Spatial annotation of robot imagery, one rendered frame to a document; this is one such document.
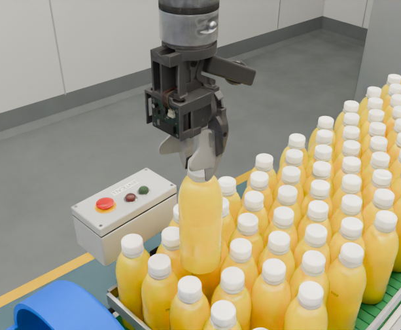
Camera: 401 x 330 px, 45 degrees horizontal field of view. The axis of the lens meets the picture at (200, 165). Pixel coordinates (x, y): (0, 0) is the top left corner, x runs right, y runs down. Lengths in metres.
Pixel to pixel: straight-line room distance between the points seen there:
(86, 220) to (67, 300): 0.35
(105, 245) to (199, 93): 0.44
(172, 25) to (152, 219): 0.53
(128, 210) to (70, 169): 2.19
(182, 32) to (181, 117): 0.10
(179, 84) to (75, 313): 0.31
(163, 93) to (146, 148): 2.66
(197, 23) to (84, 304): 0.37
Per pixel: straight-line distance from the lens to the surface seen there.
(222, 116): 0.67
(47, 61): 3.66
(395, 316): 1.12
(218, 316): 0.77
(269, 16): 4.95
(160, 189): 1.03
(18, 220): 2.83
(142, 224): 1.02
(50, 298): 0.67
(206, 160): 0.70
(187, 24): 0.60
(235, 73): 0.69
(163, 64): 0.61
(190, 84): 0.64
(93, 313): 0.63
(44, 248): 2.62
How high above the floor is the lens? 1.71
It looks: 34 degrees down
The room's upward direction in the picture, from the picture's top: straight up
